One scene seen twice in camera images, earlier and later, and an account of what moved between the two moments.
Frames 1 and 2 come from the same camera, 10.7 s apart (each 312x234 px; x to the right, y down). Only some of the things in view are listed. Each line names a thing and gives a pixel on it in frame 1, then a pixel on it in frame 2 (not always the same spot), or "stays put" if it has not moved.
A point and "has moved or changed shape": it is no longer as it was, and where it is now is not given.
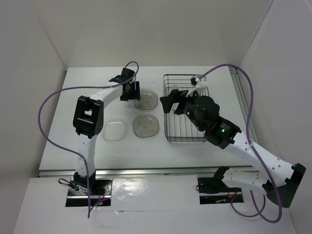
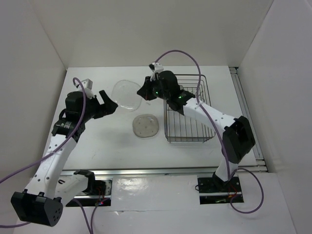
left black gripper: (135, 94) to (108, 107)
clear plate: (114, 130) has moved or changed shape
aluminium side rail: (243, 100) stays put
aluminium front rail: (152, 172) stays put
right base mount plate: (213, 190) stays put
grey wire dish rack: (179, 128) stays put
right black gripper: (176, 96) to (146, 91)
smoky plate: (146, 126) stays put
